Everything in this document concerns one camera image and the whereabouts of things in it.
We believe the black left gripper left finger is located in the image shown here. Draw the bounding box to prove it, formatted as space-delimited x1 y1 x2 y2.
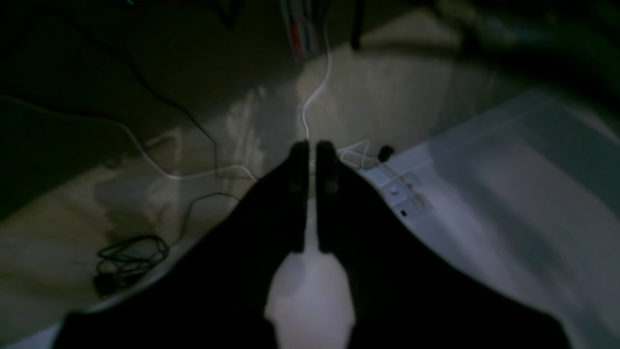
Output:
53 141 310 349

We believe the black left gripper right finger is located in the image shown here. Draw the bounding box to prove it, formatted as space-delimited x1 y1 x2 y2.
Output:
316 141 571 349

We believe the black coiled cable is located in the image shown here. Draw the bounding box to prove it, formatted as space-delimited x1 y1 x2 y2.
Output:
93 192 240 296

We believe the white cable on floor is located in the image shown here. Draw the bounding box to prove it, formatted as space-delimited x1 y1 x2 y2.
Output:
116 29 371 181

